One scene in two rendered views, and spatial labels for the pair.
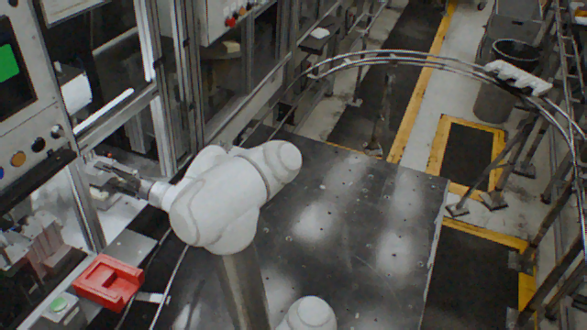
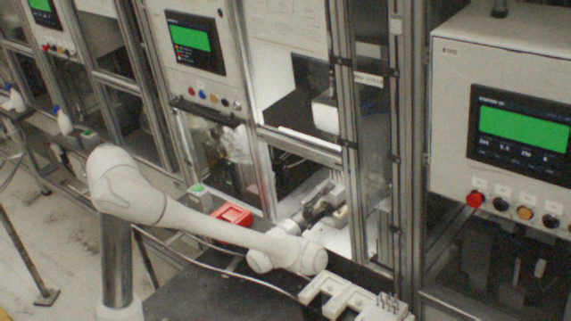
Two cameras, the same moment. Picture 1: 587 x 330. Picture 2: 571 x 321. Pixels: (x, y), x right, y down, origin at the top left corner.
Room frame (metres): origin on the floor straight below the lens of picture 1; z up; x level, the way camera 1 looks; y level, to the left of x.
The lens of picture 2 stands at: (1.77, -0.83, 2.30)
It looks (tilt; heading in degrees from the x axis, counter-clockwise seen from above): 34 degrees down; 117
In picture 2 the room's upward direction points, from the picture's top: 9 degrees counter-clockwise
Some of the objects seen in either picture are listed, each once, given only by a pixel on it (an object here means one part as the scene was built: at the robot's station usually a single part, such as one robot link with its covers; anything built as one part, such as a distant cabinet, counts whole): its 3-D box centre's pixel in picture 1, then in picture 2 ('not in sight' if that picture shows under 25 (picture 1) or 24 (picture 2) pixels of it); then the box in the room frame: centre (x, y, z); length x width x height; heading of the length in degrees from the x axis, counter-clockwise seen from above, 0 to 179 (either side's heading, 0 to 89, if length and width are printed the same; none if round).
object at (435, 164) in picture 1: (467, 154); not in sight; (2.82, -1.33, 0.01); 1.00 x 0.55 x 0.01; 162
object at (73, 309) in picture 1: (62, 315); (202, 199); (0.64, 0.60, 0.97); 0.08 x 0.08 x 0.12; 72
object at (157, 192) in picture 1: (161, 194); (288, 232); (1.08, 0.44, 1.02); 0.09 x 0.06 x 0.09; 161
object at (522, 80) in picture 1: (515, 81); not in sight; (2.50, -1.28, 0.84); 0.37 x 0.14 x 0.10; 40
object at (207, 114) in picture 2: (12, 192); (202, 110); (0.71, 0.64, 1.37); 0.36 x 0.04 x 0.04; 162
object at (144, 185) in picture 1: (143, 187); (302, 219); (1.11, 0.51, 1.03); 0.09 x 0.07 x 0.08; 71
